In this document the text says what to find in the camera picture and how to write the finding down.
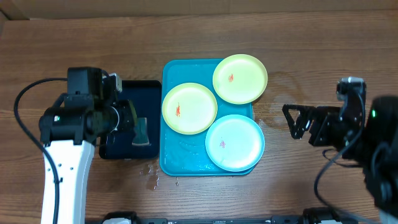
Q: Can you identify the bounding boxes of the yellow plate with small stain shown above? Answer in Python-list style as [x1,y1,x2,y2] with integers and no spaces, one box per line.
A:
[212,54,268,105]

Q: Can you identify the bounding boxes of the black rectangular tray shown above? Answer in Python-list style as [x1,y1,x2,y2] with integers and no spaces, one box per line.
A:
[99,80,162,159]

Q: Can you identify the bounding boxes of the yellow plate with long stain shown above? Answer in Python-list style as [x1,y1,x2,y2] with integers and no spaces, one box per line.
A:
[162,83,218,135]

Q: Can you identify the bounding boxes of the light blue plate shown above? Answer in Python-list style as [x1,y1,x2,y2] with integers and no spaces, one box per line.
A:
[205,114,266,172]

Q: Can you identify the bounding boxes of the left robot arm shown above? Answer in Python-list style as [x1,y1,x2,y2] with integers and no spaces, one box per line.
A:
[39,67,137,223]

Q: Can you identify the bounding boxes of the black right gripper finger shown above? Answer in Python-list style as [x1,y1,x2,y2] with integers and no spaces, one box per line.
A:
[287,116,311,139]
[282,104,317,120]

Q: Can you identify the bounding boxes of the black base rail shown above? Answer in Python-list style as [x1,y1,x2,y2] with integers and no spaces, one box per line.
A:
[85,207,359,224]

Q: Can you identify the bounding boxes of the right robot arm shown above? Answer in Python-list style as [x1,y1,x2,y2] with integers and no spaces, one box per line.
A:
[282,93,397,222]

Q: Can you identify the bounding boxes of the green scrubbing sponge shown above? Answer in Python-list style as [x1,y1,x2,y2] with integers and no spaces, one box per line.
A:
[132,118,150,146]

